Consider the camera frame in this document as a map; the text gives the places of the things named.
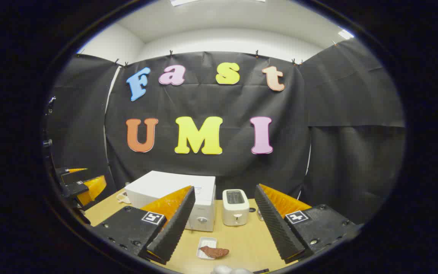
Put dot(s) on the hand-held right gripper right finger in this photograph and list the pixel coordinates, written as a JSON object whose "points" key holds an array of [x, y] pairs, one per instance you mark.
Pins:
{"points": [[276, 228]]}

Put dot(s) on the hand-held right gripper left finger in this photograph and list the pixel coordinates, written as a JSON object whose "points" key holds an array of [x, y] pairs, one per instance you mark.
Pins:
{"points": [[177, 224]]}

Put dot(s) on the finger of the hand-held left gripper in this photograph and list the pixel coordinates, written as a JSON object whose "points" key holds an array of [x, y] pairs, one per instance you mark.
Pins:
{"points": [[93, 188], [64, 171]]}

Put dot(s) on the white microwave oven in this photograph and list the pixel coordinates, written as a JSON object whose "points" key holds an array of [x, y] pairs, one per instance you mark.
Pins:
{"points": [[165, 182]]}

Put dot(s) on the brown meat piece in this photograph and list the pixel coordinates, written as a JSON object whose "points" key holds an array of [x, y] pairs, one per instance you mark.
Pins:
{"points": [[215, 252]]}

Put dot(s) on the white ribbed tray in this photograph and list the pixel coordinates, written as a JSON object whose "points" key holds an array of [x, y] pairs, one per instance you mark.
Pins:
{"points": [[205, 242]]}

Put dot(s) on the cream toaster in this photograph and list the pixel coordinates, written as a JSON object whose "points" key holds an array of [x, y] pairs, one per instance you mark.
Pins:
{"points": [[236, 213]]}

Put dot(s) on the ceiling light panel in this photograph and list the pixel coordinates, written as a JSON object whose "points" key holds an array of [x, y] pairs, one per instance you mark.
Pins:
{"points": [[183, 2], [345, 34]]}

